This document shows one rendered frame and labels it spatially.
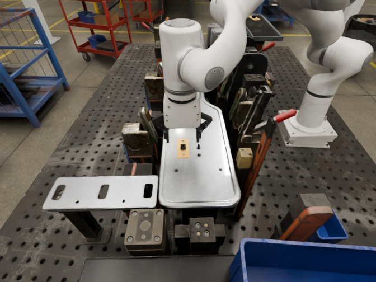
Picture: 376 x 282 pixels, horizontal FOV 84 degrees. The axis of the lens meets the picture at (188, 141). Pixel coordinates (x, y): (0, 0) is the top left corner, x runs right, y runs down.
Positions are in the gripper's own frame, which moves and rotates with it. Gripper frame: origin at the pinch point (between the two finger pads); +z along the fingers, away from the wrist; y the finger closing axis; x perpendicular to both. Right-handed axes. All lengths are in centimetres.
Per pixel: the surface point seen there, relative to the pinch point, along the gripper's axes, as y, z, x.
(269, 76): -36.4, -2.4, -32.2
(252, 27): -36, -11, -67
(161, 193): 5.9, 5.4, 15.9
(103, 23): 107, 45, -278
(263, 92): -20.2, -16.4, 1.7
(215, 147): -10.6, 5.0, 0.0
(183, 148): -0.1, 4.2, 0.7
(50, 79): 168, 89, -204
